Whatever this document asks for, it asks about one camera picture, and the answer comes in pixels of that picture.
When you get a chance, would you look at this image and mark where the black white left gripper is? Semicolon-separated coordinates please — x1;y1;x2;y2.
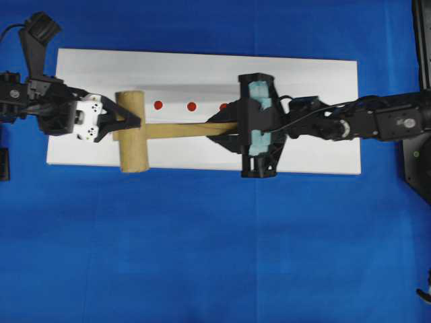
26;77;141;143

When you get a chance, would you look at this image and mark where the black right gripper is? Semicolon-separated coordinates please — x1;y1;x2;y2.
207;73;286;178

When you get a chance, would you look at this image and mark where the wooden mallet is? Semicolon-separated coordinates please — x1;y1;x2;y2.
115;91;237;173

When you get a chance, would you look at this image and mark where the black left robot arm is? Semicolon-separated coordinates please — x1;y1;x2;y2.
1;72;141;143

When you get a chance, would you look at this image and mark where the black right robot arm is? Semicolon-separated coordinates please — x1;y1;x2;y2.
208;73;430;178

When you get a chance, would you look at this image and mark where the red dot mark middle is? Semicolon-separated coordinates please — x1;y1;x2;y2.
187;102;197;112

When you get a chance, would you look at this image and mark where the white foam board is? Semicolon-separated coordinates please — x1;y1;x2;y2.
46;48;362;175

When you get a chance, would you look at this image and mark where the blue table cloth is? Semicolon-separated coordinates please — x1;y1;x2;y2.
1;1;430;322

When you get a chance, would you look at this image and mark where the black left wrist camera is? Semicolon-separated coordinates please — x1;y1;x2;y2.
18;11;62;83

